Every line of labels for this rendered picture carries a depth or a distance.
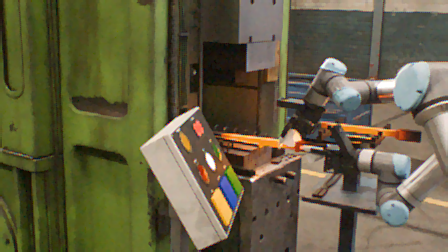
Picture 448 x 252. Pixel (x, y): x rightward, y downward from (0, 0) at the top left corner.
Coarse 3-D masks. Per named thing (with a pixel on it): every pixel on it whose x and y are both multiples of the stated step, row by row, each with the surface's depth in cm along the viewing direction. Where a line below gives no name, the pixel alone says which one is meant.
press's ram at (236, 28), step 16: (208, 0) 173; (224, 0) 170; (240, 0) 167; (256, 0) 174; (272, 0) 184; (208, 16) 174; (224, 16) 171; (240, 16) 168; (256, 16) 176; (272, 16) 185; (208, 32) 175; (224, 32) 172; (240, 32) 169; (256, 32) 177; (272, 32) 186
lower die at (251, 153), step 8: (216, 136) 200; (224, 144) 192; (240, 144) 193; (248, 144) 192; (256, 144) 190; (224, 152) 186; (232, 152) 186; (240, 152) 186; (248, 152) 186; (256, 152) 189; (264, 152) 194; (232, 160) 185; (240, 160) 183; (248, 160) 185; (256, 160) 190; (264, 160) 195
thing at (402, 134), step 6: (324, 126) 222; (342, 126) 219; (348, 126) 217; (354, 126) 217; (360, 126) 217; (360, 132) 216; (366, 132) 214; (372, 132) 213; (384, 132) 211; (390, 132) 210; (396, 132) 208; (402, 132) 209; (408, 132) 207; (414, 132) 206; (420, 132) 205; (396, 138) 208; (402, 138) 209; (408, 138) 208; (414, 138) 207; (420, 138) 206
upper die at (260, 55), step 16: (208, 48) 182; (224, 48) 179; (240, 48) 175; (256, 48) 179; (272, 48) 188; (208, 64) 184; (224, 64) 180; (240, 64) 176; (256, 64) 180; (272, 64) 190
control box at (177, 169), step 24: (192, 120) 139; (144, 144) 123; (168, 144) 119; (192, 144) 130; (216, 144) 150; (168, 168) 120; (192, 168) 122; (216, 168) 139; (168, 192) 122; (192, 192) 121; (240, 192) 149; (192, 216) 122; (216, 216) 122; (192, 240) 123; (216, 240) 122
